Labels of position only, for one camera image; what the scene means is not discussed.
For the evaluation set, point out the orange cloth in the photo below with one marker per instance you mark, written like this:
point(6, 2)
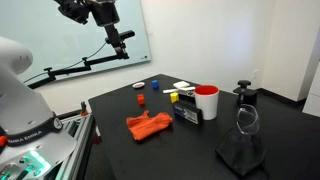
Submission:
point(148, 126)

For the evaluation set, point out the orange and black clamp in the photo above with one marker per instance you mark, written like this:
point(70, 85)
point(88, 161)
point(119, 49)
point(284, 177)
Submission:
point(83, 109)

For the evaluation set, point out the black bar camera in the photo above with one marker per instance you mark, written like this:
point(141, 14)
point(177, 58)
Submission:
point(128, 34)

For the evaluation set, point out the aluminium profile frame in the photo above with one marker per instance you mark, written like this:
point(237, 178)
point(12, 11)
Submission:
point(78, 143)

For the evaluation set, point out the blue cube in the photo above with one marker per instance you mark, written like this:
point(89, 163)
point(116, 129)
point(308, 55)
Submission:
point(155, 84)

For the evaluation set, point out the black cloth bag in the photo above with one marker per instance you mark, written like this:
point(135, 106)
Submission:
point(241, 153)

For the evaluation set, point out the yellow pentagon block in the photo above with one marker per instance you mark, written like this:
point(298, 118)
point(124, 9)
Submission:
point(174, 97)

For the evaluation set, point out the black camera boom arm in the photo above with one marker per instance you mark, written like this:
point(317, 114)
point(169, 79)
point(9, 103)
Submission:
point(66, 70)

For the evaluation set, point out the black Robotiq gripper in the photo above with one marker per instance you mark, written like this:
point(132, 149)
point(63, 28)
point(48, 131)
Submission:
point(106, 13)

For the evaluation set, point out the orange cube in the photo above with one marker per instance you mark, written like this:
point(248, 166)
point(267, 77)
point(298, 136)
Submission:
point(141, 99)

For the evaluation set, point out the black box with label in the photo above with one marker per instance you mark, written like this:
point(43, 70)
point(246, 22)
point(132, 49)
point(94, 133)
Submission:
point(187, 112)

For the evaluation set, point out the white side cabinet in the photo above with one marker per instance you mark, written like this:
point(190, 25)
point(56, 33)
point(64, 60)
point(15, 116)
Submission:
point(313, 96)

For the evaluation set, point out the white remote with black buttons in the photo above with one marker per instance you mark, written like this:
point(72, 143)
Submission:
point(187, 94)

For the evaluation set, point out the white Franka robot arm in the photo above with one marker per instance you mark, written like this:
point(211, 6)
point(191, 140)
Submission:
point(23, 106)

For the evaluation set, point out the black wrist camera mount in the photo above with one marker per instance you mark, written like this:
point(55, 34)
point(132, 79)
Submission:
point(73, 10)

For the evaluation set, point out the small red and white dish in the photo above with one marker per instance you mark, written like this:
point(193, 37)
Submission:
point(138, 85)

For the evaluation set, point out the white mug with red inside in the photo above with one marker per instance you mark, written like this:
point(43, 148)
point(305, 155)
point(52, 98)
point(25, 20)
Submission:
point(207, 105)

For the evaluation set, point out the white wall outlet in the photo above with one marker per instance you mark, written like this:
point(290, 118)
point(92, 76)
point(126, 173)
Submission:
point(255, 74)

